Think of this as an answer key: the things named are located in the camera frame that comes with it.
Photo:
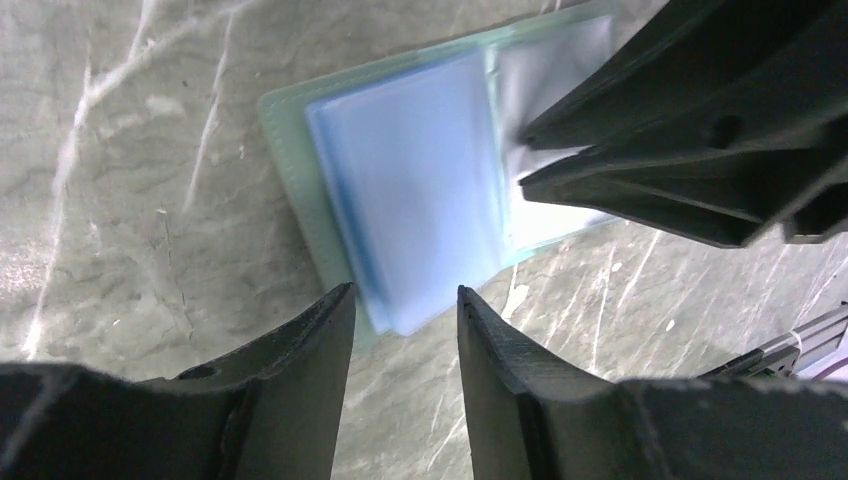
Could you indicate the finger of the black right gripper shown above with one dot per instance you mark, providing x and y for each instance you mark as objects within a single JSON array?
[
  {"x": 722, "y": 199},
  {"x": 686, "y": 53}
]

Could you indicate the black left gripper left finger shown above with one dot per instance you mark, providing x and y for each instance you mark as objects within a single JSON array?
[{"x": 269, "y": 409}]

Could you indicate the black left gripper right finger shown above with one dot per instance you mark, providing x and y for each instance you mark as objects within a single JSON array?
[{"x": 532, "y": 415}]

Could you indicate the green card holder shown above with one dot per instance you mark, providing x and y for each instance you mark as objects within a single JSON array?
[{"x": 403, "y": 173}]

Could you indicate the aluminium frame rail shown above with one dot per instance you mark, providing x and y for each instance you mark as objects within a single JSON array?
[{"x": 789, "y": 354}]

